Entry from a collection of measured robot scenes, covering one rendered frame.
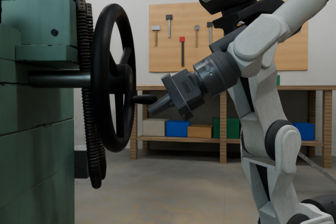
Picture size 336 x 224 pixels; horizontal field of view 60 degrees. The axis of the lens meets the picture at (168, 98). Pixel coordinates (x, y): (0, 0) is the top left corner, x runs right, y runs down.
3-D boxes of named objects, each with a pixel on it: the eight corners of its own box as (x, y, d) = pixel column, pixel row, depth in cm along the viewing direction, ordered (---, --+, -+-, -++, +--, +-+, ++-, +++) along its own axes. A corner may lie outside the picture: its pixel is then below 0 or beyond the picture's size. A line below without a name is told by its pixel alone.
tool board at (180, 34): (308, 69, 353) (309, -5, 351) (148, 71, 390) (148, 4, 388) (307, 70, 358) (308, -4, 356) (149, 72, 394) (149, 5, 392)
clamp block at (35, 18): (69, 45, 54) (69, -4, 54) (-1, 46, 55) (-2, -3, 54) (94, 55, 69) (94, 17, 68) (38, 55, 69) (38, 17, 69)
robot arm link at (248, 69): (228, 96, 71) (269, 73, 70) (226, 81, 61) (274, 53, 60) (204, 60, 75) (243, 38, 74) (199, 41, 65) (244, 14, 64)
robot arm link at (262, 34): (247, 79, 68) (289, 40, 68) (248, 63, 59) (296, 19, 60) (228, 61, 70) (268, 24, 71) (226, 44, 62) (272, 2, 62)
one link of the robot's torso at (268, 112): (268, 146, 115) (246, 29, 109) (307, 155, 99) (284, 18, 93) (239, 160, 109) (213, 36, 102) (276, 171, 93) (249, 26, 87)
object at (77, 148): (88, 178, 82) (88, 150, 81) (45, 178, 82) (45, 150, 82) (97, 170, 90) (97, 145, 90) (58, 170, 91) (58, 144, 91)
